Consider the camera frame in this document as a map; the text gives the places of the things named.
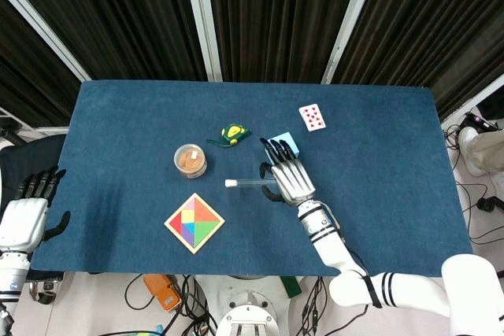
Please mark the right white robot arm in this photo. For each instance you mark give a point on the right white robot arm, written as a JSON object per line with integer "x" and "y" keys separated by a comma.
{"x": 374, "y": 269}

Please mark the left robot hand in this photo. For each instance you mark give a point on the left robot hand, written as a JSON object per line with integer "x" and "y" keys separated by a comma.
{"x": 24, "y": 218}

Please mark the green yellow tape measure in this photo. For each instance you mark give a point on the green yellow tape measure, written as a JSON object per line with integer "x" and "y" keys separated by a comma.
{"x": 231, "y": 135}

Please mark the white window frame post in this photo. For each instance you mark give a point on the white window frame post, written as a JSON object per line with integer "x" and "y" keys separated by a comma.
{"x": 202, "y": 17}
{"x": 43, "y": 25}
{"x": 350, "y": 17}

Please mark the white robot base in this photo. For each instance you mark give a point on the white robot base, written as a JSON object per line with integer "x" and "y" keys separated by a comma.
{"x": 246, "y": 312}

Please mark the clear round container brown contents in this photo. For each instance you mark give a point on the clear round container brown contents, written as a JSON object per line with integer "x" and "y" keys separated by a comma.
{"x": 190, "y": 161}

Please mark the red hearts playing card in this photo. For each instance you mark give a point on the red hearts playing card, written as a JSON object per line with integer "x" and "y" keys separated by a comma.
{"x": 312, "y": 117}

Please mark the black device pink label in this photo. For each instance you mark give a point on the black device pink label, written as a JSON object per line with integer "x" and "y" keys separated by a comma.
{"x": 477, "y": 121}

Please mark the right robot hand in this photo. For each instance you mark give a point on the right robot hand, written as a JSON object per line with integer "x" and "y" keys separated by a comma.
{"x": 289, "y": 178}

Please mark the clear test tube white cap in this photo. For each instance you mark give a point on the clear test tube white cap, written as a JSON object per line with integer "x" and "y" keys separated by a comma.
{"x": 246, "y": 182}

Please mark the blue felt table cloth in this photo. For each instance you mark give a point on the blue felt table cloth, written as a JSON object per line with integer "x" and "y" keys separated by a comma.
{"x": 157, "y": 115}

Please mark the black curtain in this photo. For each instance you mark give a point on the black curtain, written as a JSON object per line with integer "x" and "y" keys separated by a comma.
{"x": 134, "y": 17}

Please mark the person leg beige trousers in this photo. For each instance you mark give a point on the person leg beige trousers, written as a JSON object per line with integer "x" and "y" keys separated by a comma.
{"x": 487, "y": 151}

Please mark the orange electronic device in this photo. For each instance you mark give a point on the orange electronic device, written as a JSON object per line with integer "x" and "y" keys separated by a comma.
{"x": 162, "y": 292}

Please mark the colourful tangram puzzle wooden frame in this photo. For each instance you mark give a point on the colourful tangram puzzle wooden frame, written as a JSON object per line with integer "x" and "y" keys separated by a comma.
{"x": 194, "y": 223}

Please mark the green block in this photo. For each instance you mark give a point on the green block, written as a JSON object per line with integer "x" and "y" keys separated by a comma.
{"x": 291, "y": 285}

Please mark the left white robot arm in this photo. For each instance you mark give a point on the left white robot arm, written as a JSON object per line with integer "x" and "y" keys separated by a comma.
{"x": 10, "y": 277}

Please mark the light blue number cube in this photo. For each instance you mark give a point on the light blue number cube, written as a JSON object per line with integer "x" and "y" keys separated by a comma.
{"x": 291, "y": 142}

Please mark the white shoe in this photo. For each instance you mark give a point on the white shoe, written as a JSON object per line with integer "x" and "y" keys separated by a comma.
{"x": 468, "y": 147}

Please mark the black office chair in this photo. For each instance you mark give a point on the black office chair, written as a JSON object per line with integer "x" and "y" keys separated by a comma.
{"x": 27, "y": 159}

